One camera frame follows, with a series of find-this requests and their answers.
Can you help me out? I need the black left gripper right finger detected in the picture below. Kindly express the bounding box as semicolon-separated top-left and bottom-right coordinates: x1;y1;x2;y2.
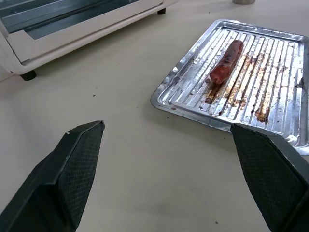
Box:
230;123;309;232

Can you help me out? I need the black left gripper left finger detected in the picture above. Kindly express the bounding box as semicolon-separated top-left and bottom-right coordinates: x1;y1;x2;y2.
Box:
0;120;105;232

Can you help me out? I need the red-brown grilled sausage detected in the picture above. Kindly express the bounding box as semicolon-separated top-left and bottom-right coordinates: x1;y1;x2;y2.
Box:
209;40;244;85

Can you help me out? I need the silver ribbed baking tray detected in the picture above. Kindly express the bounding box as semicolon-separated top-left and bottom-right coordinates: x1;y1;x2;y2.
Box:
150;19;309;157

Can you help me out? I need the white toaster oven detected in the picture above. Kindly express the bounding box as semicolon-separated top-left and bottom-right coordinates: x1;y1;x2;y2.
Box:
0;0;179;82

